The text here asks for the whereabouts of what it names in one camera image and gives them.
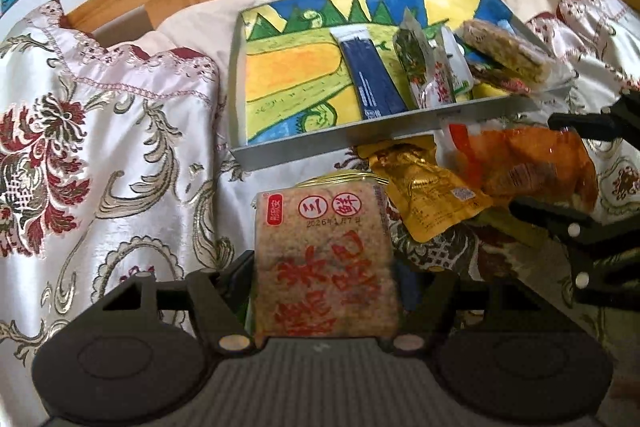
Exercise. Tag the painted paper tray liner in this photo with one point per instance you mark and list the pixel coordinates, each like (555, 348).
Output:
(295, 77)

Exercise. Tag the white green snack packet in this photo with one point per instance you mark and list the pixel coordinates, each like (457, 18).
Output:
(457, 67)

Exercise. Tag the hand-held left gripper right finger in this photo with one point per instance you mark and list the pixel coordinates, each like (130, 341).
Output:
(425, 302)

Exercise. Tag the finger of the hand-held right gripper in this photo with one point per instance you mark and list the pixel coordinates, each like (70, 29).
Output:
(590, 126)
(605, 252)

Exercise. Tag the rice cake packet red print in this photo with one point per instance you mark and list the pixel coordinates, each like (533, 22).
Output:
(325, 257)

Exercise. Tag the clear packet with white label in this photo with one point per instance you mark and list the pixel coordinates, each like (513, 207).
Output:
(505, 49)

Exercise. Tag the gold foil snack packet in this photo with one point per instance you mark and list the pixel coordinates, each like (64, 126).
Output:
(430, 192)

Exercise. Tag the green snack packet red label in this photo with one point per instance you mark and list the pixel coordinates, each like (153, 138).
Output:
(417, 57)

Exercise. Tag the grey metal tray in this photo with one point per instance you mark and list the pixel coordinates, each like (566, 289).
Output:
(300, 151)

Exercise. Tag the orange snack packet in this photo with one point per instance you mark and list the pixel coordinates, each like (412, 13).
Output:
(530, 162)

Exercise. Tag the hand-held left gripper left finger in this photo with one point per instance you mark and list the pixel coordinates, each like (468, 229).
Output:
(240, 277)

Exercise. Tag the yellow snack packet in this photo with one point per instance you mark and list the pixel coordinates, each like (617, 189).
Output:
(340, 178)

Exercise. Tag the floral satin blanket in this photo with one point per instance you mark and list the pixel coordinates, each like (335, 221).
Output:
(100, 132)

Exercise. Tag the dark blue snack packet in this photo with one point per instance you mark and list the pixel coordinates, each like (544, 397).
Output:
(372, 77)

